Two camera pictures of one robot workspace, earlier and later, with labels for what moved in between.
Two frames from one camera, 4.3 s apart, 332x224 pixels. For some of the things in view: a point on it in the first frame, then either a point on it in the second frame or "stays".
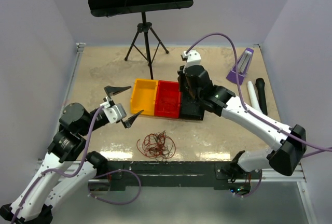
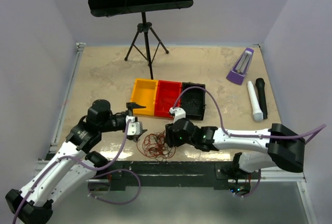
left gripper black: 113,90 to 130,106
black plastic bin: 190,107 stays
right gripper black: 182,75 to 170,138
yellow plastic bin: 143,96 stays
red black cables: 157,145 stays
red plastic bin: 168,98 stays
